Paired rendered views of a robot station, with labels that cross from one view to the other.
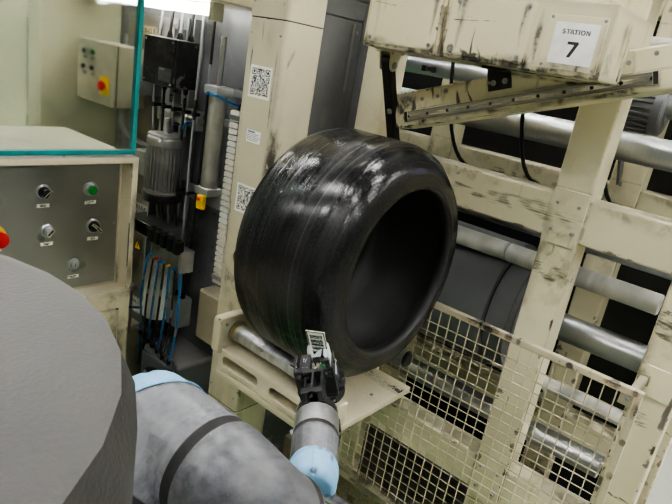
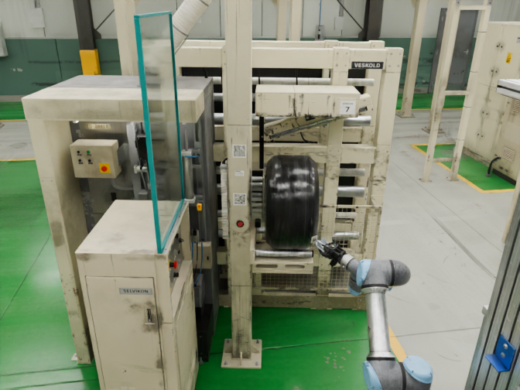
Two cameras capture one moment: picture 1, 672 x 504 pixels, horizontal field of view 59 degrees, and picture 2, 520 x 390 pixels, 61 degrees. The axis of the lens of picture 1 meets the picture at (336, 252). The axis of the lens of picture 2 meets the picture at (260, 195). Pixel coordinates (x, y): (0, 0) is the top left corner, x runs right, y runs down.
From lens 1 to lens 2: 1.74 m
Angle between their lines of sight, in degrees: 34
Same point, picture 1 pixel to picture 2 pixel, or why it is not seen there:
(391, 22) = (268, 106)
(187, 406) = (382, 262)
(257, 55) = (235, 140)
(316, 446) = not seen: hidden behind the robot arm
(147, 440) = (382, 272)
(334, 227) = (314, 200)
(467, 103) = (298, 127)
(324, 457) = not seen: hidden behind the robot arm
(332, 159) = (297, 176)
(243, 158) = (234, 183)
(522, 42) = (329, 108)
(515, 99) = (318, 122)
